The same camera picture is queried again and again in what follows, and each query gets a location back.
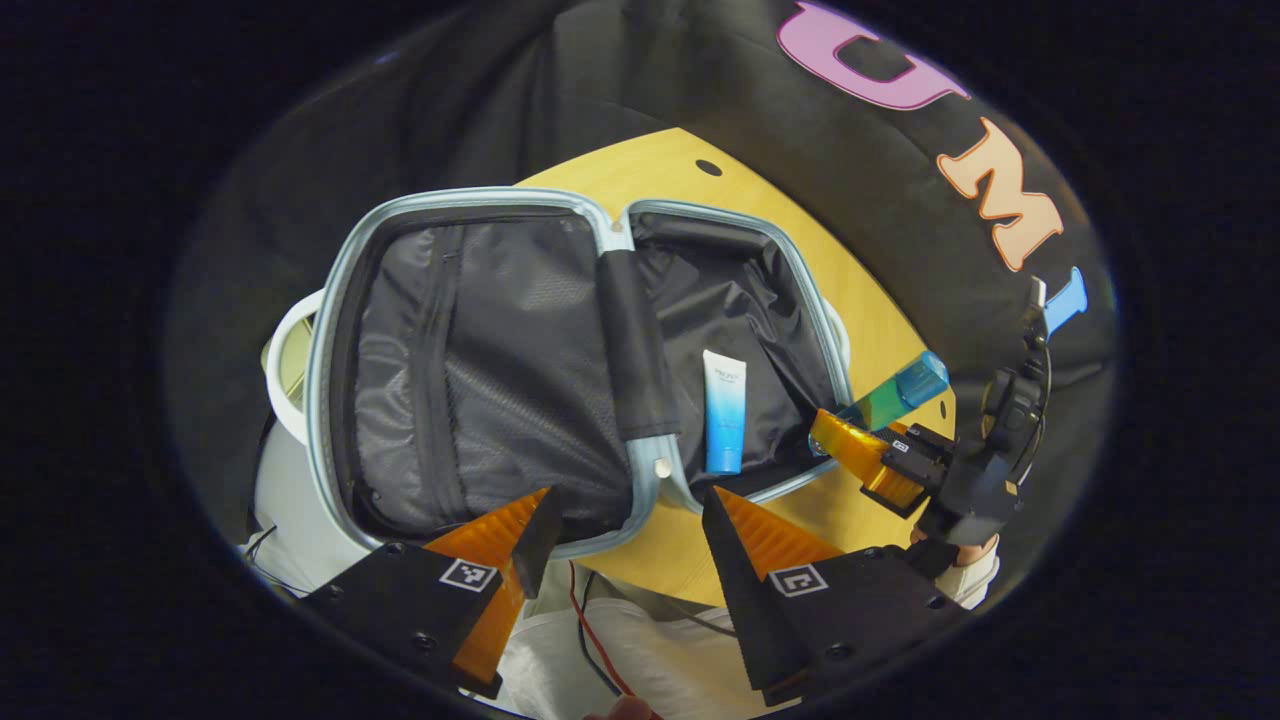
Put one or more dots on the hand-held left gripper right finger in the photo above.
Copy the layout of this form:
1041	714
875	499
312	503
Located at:
740	590

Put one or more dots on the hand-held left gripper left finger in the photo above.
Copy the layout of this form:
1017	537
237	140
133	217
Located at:
540	540

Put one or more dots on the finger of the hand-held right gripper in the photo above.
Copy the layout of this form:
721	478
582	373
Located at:
870	460

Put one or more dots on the blue green skin care bottle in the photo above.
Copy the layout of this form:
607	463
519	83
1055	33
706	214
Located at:
900	390

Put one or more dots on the white blue skin care tube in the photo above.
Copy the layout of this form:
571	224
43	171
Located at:
725	420

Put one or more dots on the white suitcase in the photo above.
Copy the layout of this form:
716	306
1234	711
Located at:
500	350

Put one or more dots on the person's white clothing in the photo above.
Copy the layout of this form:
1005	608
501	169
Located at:
680	660

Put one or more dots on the black backdrop cloth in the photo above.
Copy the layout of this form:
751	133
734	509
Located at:
450	100

